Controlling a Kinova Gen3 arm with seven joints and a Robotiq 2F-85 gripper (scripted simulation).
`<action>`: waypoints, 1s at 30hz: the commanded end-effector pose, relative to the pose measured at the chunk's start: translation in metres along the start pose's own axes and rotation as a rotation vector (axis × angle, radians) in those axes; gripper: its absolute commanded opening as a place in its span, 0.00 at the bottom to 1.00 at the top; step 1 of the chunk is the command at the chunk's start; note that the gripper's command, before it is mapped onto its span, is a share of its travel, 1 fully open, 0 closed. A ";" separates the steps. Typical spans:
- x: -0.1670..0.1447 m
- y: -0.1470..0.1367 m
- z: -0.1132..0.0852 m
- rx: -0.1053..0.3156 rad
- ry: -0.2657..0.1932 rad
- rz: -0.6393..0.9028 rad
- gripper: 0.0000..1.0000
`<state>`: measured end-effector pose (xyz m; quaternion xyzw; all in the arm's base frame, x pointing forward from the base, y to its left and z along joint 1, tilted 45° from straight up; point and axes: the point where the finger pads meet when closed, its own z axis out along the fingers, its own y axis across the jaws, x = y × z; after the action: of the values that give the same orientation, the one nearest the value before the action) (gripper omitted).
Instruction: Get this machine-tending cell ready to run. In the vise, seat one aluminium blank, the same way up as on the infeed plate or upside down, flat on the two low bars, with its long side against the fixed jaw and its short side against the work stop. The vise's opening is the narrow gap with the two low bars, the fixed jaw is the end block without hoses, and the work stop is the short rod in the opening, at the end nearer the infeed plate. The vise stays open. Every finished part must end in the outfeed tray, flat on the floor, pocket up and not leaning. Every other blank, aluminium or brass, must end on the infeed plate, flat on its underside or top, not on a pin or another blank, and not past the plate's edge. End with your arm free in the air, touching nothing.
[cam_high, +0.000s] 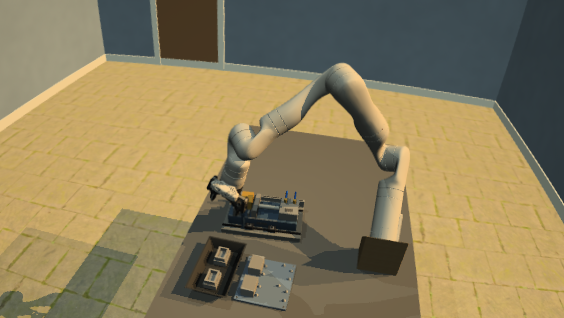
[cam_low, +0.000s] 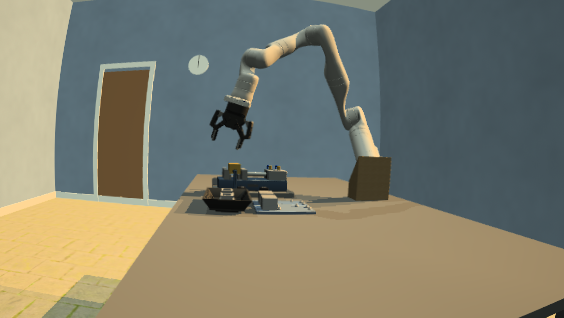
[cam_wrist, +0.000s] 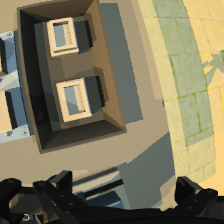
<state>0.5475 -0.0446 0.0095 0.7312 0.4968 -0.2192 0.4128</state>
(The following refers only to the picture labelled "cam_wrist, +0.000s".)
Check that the beige rectangular block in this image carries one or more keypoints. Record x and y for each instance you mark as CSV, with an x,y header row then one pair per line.
x,y
7,115

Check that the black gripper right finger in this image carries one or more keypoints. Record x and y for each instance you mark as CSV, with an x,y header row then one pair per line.
x,y
198,204

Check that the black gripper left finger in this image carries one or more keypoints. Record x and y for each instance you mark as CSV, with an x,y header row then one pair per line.
x,y
30,200

